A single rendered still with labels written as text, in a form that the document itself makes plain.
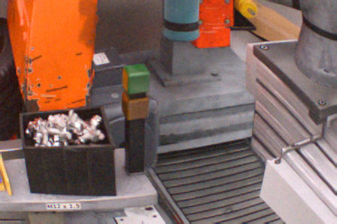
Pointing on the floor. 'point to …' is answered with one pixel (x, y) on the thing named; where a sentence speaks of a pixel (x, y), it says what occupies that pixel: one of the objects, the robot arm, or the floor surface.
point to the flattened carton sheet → (272, 25)
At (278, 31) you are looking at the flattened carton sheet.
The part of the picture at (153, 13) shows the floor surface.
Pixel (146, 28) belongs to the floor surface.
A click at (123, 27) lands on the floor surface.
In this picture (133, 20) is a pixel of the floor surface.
